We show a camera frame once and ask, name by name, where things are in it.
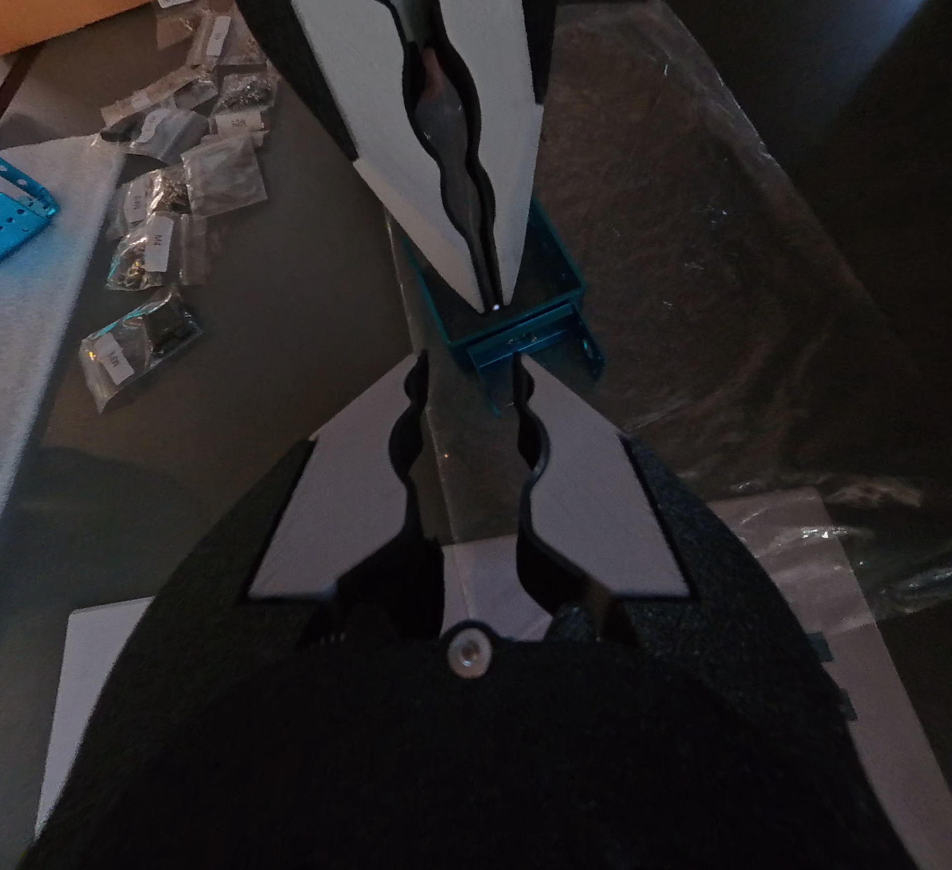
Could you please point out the small blue flanged metal bracket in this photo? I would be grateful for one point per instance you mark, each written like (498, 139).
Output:
(535, 345)

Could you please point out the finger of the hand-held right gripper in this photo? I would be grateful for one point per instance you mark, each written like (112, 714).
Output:
(498, 66)
(357, 89)

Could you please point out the white paper under plate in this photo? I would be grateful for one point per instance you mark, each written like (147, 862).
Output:
(52, 334)

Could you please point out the pile of small screw bags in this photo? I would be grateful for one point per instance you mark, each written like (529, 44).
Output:
(223, 170)

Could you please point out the clear plastic bag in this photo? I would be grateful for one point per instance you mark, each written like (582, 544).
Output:
(669, 215)

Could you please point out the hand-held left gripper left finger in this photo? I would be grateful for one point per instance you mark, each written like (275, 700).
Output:
(342, 513)

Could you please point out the blue perforated metal plate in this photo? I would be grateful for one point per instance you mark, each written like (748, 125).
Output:
(22, 208)

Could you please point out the white printed instruction sheet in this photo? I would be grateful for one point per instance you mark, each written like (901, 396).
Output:
(82, 662)

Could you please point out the large blue metal U bracket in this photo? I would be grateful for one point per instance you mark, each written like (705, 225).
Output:
(558, 260)

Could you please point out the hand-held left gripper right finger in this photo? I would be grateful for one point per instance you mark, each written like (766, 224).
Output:
(602, 513)

